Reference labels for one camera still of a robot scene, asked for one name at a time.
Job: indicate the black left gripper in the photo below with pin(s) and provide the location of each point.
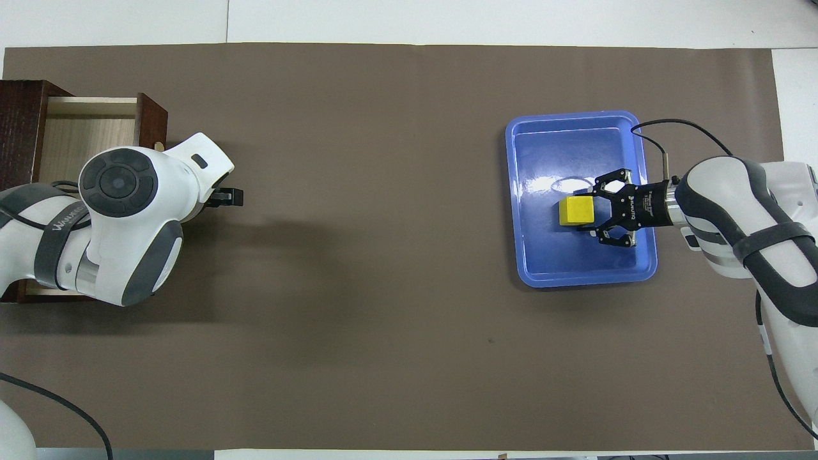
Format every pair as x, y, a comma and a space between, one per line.
229, 198

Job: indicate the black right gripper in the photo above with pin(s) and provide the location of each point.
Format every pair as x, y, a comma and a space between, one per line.
639, 203

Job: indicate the yellow cube block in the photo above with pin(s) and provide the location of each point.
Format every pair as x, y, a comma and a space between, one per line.
576, 211

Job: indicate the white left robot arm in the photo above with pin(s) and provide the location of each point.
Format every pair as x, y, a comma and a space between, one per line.
121, 211

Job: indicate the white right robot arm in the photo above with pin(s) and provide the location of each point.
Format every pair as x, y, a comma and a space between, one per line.
754, 217

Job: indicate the blue plastic tray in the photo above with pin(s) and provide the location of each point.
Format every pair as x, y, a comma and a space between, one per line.
575, 262

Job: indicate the brown table mat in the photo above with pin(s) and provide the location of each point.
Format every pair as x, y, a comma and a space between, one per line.
383, 255

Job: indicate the dark wooden cabinet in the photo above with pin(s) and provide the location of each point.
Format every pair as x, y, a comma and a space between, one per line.
19, 128

